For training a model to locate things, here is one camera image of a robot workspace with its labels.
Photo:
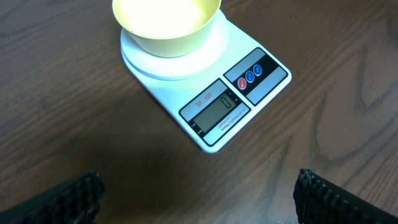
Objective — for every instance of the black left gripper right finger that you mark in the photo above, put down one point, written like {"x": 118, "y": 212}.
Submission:
{"x": 319, "y": 201}

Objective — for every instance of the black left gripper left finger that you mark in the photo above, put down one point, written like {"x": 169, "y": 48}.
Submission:
{"x": 75, "y": 201}

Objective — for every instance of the white digital kitchen scale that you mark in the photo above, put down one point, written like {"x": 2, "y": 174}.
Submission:
{"x": 213, "y": 92}

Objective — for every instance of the yellow bowl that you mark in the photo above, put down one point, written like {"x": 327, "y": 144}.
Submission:
{"x": 167, "y": 28}

